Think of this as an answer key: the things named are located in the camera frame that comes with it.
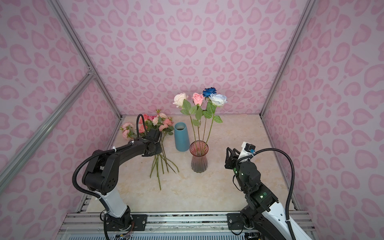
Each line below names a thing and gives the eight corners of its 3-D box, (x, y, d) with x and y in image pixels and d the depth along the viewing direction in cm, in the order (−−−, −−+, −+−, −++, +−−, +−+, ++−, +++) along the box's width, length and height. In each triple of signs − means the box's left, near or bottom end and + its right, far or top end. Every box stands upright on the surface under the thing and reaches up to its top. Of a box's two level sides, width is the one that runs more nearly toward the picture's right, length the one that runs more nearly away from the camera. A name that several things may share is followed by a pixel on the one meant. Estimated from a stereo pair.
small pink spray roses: (125, 141, 108) (122, 136, 103) (122, 130, 114) (119, 124, 110) (137, 136, 110) (134, 131, 105) (133, 125, 117) (131, 120, 112)
